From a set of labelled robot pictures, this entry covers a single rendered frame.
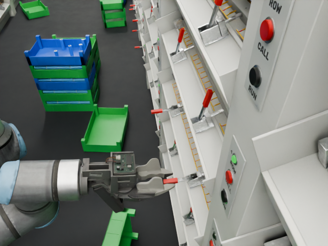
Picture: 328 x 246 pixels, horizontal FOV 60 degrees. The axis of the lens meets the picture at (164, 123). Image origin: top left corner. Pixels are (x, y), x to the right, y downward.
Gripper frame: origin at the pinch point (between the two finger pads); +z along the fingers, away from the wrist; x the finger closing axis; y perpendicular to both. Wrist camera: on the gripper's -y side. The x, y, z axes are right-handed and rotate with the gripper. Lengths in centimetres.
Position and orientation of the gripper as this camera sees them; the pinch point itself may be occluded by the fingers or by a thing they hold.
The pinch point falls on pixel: (168, 181)
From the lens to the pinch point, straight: 70.6
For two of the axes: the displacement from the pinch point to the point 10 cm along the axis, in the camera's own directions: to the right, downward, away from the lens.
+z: 9.8, 0.0, 1.9
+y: 1.3, -7.4, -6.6
